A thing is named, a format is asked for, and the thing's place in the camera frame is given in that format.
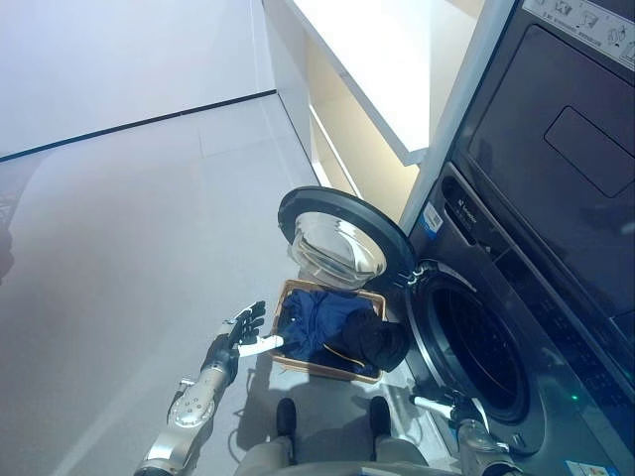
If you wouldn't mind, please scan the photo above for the silver robot leg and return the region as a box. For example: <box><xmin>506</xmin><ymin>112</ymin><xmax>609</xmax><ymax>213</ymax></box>
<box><xmin>236</xmin><ymin>396</ymin><xmax>300</xmax><ymax>476</ymax></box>
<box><xmin>368</xmin><ymin>395</ymin><xmax>429</xmax><ymax>468</ymax></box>

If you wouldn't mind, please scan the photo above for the navy blue garment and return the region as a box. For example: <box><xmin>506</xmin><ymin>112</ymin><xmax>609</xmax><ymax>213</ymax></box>
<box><xmin>275</xmin><ymin>290</ymin><xmax>383</xmax><ymax>378</ymax></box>

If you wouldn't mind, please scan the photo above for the round washing machine door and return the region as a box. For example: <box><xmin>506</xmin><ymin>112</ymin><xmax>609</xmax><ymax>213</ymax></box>
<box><xmin>276</xmin><ymin>184</ymin><xmax>417</xmax><ymax>294</ymax></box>

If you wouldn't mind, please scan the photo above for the silver left robot leg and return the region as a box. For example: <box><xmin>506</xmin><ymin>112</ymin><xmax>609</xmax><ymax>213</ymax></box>
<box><xmin>236</xmin><ymin>396</ymin><xmax>300</xmax><ymax>476</ymax></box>

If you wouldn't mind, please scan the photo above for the dark grey stacked dryer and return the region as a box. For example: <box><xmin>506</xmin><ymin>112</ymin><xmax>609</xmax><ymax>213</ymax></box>
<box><xmin>448</xmin><ymin>0</ymin><xmax>635</xmax><ymax>323</ymax></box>

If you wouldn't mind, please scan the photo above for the white instruction sticker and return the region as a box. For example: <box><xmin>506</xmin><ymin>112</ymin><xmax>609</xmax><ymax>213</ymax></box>
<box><xmin>524</xmin><ymin>0</ymin><xmax>635</xmax><ymax>61</ymax></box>

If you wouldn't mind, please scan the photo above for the blue energy label sticker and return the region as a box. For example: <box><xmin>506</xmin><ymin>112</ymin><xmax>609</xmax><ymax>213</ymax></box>
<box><xmin>423</xmin><ymin>202</ymin><xmax>445</xmax><ymax>232</ymax></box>

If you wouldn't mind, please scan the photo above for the black garment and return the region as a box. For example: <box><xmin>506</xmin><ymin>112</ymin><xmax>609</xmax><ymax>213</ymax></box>
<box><xmin>339</xmin><ymin>307</ymin><xmax>411</xmax><ymax>373</ymax></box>

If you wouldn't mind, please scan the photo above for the silver right robot leg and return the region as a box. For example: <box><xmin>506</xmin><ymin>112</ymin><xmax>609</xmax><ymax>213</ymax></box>
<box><xmin>368</xmin><ymin>395</ymin><xmax>429</xmax><ymax>468</ymax></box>

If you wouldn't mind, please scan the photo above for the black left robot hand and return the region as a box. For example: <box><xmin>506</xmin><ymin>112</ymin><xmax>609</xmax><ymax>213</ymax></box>
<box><xmin>217</xmin><ymin>299</ymin><xmax>285</xmax><ymax>358</ymax></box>

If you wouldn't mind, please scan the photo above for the woven tan laundry basket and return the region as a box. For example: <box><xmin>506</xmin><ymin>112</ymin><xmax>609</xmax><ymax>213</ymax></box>
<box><xmin>270</xmin><ymin>279</ymin><xmax>387</xmax><ymax>384</ymax></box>

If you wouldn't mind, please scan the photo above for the white shelving cabinet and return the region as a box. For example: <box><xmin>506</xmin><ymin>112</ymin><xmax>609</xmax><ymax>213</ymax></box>
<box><xmin>261</xmin><ymin>0</ymin><xmax>523</xmax><ymax>230</ymax></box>

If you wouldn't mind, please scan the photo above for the dark grey washing machine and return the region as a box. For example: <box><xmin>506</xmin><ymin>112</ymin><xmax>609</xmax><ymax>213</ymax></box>
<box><xmin>400</xmin><ymin>161</ymin><xmax>635</xmax><ymax>476</ymax></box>

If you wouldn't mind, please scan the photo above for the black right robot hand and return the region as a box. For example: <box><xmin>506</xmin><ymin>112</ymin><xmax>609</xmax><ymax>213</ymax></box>
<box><xmin>409</xmin><ymin>389</ymin><xmax>476</xmax><ymax>423</ymax></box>

